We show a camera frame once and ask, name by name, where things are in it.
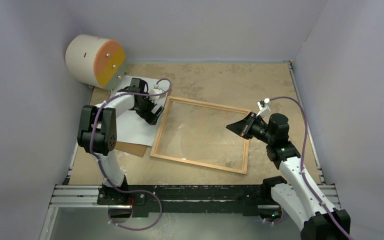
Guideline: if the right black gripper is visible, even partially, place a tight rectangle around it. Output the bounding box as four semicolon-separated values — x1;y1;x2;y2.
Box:
226;112;274;145

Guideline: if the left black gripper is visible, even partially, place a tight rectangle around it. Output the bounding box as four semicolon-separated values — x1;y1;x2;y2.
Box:
133;92;164;125

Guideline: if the wooden picture frame with glass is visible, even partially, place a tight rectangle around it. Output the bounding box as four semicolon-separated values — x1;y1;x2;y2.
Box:
150;96;250;175

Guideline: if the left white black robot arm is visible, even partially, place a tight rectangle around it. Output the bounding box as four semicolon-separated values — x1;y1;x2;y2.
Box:
77;78;172;205

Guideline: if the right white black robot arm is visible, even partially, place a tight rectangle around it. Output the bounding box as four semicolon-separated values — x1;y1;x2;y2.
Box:
226;112;351;240

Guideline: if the brown cardboard backing board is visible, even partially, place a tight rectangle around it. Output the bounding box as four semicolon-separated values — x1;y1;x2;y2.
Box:
115;141;148;158

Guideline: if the white cylindrical drum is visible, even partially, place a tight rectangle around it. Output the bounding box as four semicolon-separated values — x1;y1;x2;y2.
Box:
65;34;127;91

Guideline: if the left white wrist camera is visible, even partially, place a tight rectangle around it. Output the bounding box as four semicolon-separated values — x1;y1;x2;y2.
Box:
148;84;167;104

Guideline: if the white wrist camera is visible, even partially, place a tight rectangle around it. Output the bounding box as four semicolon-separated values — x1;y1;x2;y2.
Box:
256;98;271;118
148;84;167;104

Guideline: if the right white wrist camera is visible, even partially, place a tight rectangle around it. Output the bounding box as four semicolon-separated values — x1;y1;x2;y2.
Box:
256;98;271;118

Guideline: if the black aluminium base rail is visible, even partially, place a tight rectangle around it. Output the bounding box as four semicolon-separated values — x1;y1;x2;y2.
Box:
48;184;340;220

